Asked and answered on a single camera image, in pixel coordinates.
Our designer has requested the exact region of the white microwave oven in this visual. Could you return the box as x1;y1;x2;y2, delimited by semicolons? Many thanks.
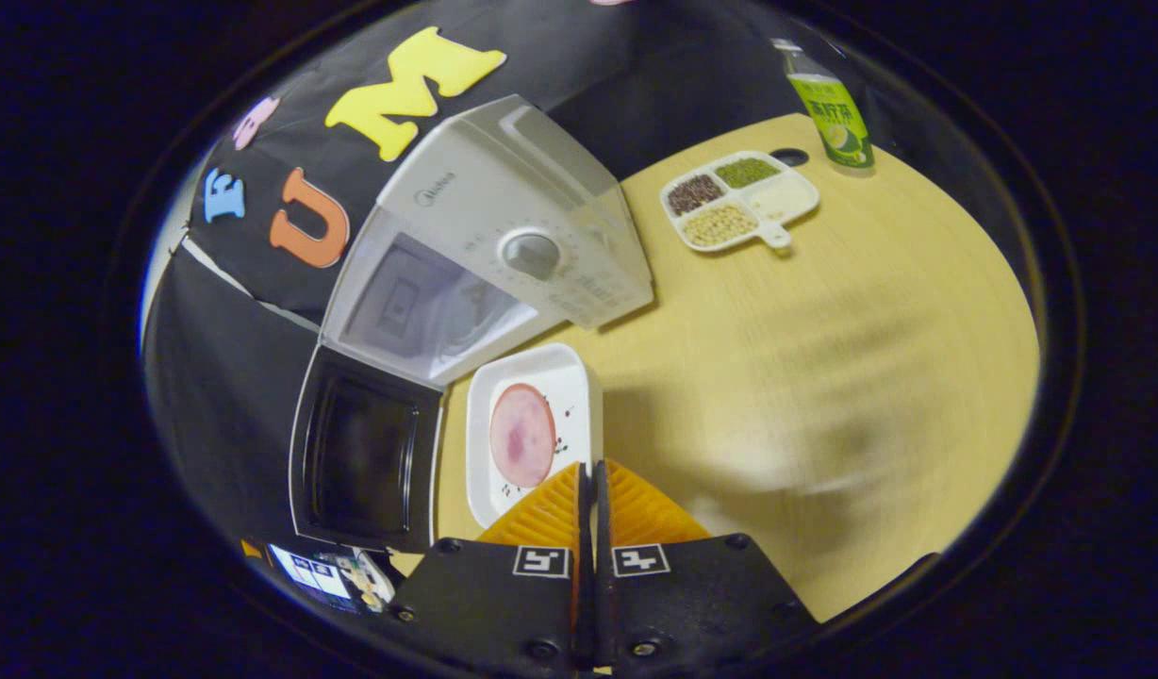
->
289;94;655;555

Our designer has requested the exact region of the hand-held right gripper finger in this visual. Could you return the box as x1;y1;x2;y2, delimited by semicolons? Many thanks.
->
390;460;594;675
593;459;820;672

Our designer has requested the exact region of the white square plate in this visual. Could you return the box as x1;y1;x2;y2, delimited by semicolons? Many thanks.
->
465;343;604;529

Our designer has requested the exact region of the white divided bean tray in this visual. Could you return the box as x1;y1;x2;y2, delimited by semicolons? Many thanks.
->
659;150;820;254

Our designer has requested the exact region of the green drink bottle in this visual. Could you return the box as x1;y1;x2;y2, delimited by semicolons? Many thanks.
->
772;38;875;171

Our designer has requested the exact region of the white blue printed board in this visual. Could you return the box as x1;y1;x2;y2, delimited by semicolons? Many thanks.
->
242;539;396;614

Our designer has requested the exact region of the pink ham slice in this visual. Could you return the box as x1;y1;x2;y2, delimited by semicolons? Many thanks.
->
489;383;557;489

